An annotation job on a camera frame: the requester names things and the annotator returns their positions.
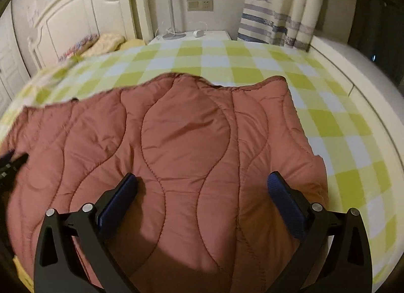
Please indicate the cream wooden headboard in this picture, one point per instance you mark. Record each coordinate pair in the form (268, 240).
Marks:
(64, 22)

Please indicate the white bed frame edge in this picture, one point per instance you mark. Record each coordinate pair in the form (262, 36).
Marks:
(376, 97)

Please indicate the white charger with cable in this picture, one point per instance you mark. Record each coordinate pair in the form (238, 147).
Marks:
(199, 28)

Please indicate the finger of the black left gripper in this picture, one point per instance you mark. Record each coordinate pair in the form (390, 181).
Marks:
(9, 161)

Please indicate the cream curtain with stripes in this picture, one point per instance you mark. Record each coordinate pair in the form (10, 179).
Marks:
(286, 23)

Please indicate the white nightstand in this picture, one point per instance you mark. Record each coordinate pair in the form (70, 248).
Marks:
(220, 35)

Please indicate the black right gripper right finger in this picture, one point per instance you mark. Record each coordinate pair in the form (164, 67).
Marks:
(334, 252)

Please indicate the cream yellow pillow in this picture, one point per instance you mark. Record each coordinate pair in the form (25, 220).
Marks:
(111, 42)

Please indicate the green checkered bed sheet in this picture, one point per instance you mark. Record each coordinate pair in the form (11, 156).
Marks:
(336, 129)

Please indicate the white lamp with pole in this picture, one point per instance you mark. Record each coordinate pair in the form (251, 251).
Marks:
(172, 8)

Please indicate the beige wall socket plate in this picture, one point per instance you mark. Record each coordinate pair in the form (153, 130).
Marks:
(200, 5)

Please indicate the colourful patterned pillow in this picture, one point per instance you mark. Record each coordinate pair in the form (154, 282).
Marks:
(80, 47)

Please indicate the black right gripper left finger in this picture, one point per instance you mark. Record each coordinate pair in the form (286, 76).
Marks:
(71, 253)

